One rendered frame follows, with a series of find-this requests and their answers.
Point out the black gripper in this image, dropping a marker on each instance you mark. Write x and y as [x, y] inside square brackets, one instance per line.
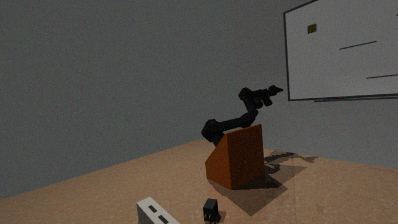
[273, 90]

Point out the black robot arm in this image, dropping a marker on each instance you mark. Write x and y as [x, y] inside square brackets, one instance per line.
[213, 130]

